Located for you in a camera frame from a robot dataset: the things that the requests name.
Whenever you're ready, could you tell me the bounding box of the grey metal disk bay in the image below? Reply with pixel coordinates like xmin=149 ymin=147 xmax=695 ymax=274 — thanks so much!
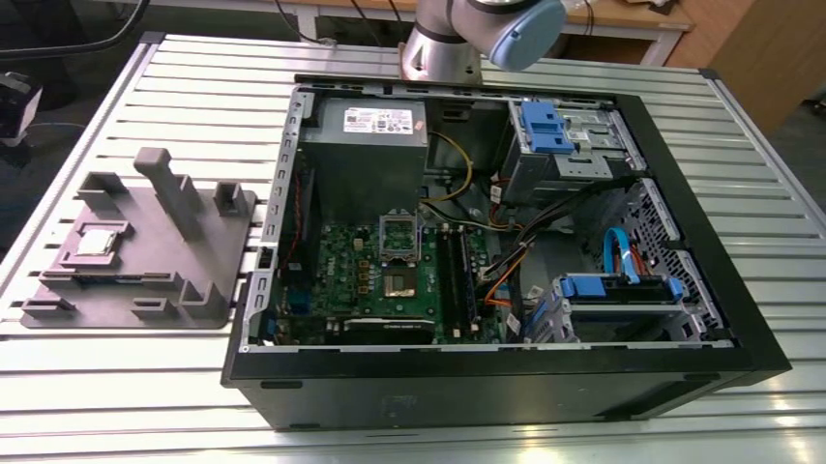
xmin=528 ymin=289 xmax=711 ymax=347

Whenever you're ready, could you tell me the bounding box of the hard disk in blue carrier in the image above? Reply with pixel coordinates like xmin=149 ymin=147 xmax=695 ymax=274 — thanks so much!
xmin=558 ymin=273 xmax=687 ymax=306

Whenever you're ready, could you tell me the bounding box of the black open PC case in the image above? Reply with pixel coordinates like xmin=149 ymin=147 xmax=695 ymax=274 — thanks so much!
xmin=217 ymin=72 xmax=794 ymax=434

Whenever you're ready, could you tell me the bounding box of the green motherboard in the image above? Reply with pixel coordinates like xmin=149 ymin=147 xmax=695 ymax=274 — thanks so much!
xmin=276 ymin=212 xmax=511 ymax=347

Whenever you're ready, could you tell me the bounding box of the silver square CPU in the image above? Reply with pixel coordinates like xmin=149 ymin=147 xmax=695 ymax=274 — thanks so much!
xmin=71 ymin=225 xmax=123 ymax=257

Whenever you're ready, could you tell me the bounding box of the blue plastic drive latch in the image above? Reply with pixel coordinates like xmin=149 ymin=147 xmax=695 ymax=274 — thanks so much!
xmin=520 ymin=100 xmax=574 ymax=156

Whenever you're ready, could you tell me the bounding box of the brown wooden cabinet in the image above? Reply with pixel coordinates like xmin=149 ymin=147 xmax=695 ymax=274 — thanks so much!
xmin=663 ymin=0 xmax=826 ymax=139

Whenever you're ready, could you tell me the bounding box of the yellow wire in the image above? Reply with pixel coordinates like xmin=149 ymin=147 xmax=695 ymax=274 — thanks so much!
xmin=421 ymin=132 xmax=476 ymax=204

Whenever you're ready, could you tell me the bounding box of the dark office chair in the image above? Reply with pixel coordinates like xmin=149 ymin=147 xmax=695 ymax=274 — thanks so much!
xmin=0 ymin=0 xmax=79 ymax=112

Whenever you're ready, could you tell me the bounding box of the grey metal drive cage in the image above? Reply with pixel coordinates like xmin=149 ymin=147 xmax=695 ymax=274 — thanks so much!
xmin=502 ymin=99 xmax=647 ymax=207

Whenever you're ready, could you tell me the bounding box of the black graphics card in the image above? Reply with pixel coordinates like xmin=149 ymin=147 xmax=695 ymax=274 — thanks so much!
xmin=324 ymin=316 xmax=439 ymax=345

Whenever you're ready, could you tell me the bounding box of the orange wire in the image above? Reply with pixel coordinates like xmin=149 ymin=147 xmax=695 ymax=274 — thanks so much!
xmin=482 ymin=244 xmax=526 ymax=308

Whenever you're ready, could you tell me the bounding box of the black wire bundle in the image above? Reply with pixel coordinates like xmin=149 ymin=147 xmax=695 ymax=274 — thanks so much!
xmin=514 ymin=173 xmax=647 ymax=243

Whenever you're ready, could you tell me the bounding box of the dark green RAM stick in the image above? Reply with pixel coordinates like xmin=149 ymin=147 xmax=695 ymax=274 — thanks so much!
xmin=71 ymin=273 xmax=148 ymax=284

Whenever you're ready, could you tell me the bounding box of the wooden desk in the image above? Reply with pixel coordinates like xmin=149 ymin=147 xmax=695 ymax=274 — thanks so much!
xmin=567 ymin=0 xmax=698 ymax=67

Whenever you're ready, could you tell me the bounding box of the grey power supply unit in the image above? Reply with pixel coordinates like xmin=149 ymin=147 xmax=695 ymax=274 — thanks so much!
xmin=300 ymin=96 xmax=432 ymax=228

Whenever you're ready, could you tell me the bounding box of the grey plastic parts rack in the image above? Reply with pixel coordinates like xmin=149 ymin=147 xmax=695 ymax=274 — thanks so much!
xmin=18 ymin=147 xmax=263 ymax=331

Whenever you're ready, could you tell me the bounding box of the metal socket cover frame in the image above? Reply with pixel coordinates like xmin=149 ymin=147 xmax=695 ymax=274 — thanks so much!
xmin=376 ymin=207 xmax=424 ymax=265

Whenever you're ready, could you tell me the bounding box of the black RAM slot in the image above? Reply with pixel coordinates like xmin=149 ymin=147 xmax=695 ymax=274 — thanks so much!
xmin=433 ymin=226 xmax=460 ymax=335

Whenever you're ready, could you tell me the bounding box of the black camera cable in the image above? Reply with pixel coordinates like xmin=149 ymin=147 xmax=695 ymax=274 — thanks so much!
xmin=0 ymin=0 xmax=153 ymax=60

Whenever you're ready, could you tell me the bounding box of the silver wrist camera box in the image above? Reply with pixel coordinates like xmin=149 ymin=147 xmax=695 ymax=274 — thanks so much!
xmin=0 ymin=71 xmax=44 ymax=147

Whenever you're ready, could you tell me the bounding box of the blue flat wire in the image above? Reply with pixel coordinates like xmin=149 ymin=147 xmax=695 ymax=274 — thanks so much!
xmin=603 ymin=227 xmax=644 ymax=284

